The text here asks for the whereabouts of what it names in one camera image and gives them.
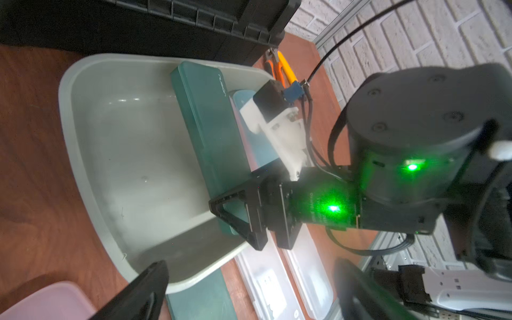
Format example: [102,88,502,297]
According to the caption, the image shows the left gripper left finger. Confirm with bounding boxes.
[91,261,169,320]

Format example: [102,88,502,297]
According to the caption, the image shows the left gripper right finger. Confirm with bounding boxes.
[333,258,416,320]

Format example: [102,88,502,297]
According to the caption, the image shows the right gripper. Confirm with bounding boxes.
[209,167,359,251]

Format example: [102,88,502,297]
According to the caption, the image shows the light blue pencil case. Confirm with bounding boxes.
[231,89,281,169]

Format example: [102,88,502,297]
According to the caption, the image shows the clear pencil case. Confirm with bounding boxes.
[282,225,334,319]
[235,231,304,319]

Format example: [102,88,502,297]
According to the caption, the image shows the dark green case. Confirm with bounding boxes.
[167,269,237,320]
[169,61,257,236]

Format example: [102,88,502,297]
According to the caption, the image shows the pink pencil case with label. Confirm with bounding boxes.
[233,105,259,171]

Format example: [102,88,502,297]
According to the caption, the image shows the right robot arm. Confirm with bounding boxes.
[209,63,511,319]

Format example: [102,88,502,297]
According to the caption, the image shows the pink pencil case left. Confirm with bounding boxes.
[1,281,97,319]

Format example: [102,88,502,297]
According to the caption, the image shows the grey plastic storage tray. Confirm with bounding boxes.
[58,54,248,293]

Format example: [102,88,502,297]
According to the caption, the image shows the yellow utility knife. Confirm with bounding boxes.
[277,51,297,85]

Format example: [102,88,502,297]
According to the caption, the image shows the black plastic toolbox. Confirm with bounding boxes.
[1,1,301,66]

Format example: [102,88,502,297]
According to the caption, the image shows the orange handled pliers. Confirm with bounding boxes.
[263,49,287,88]

